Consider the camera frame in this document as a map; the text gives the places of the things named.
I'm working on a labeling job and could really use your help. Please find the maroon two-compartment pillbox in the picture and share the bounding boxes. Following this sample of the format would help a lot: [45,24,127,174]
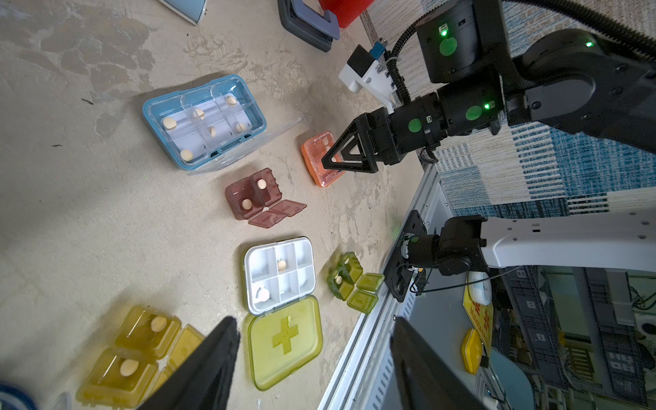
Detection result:
[225,167,307,229]

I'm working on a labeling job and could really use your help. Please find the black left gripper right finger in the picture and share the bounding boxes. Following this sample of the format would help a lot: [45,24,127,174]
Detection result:
[391,318,485,409]

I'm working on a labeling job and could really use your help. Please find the small green two-compartment pillbox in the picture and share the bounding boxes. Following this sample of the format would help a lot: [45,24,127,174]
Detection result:
[326,251,384,314]

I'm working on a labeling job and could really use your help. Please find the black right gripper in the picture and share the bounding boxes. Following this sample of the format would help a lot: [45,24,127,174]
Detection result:
[321,92,448,174]

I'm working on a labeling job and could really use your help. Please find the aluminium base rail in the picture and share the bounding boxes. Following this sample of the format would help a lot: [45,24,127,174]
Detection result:
[319,164,441,409]

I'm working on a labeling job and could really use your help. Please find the orange pillbox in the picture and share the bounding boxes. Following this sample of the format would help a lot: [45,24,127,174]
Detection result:
[301,132,345,188]

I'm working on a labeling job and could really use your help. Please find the light blue stapler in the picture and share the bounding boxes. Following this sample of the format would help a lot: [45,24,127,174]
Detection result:
[159,0,207,26]

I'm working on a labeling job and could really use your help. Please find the blue six-compartment pillbox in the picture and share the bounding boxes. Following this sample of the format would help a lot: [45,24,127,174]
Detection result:
[143,75,302,175]

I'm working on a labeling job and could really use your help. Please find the round dark blue pillbox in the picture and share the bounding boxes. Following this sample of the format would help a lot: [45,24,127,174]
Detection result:
[0,384,38,410]

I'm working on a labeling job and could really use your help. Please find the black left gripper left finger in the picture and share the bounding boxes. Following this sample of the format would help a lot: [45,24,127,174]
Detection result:
[139,316,240,410]

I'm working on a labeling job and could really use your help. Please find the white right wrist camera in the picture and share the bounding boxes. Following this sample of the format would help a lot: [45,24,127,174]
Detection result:
[338,45,396,114]

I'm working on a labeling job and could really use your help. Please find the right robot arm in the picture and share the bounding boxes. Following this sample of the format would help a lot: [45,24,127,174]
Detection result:
[335,1,655,217]

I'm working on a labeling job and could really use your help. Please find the yellow two-compartment pillbox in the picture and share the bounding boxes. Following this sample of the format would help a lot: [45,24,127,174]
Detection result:
[75,305,205,409]

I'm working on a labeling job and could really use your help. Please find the white pillbox with green lid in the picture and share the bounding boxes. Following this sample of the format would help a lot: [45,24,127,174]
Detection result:
[244,237,323,391]

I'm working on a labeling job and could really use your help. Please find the red pen cup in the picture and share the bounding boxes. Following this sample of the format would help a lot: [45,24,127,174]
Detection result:
[319,0,374,28]

